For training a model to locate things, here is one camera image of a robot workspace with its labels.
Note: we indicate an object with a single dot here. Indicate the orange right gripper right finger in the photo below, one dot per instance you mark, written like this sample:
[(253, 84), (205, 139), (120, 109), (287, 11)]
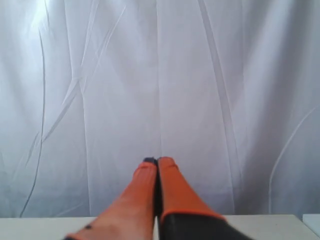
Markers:
[(185, 216)]

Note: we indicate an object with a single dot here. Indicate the white backdrop curtain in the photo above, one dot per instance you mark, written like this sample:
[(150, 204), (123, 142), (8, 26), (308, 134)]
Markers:
[(228, 88)]

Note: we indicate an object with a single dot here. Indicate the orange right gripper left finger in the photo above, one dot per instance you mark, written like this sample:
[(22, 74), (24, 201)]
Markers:
[(132, 215)]

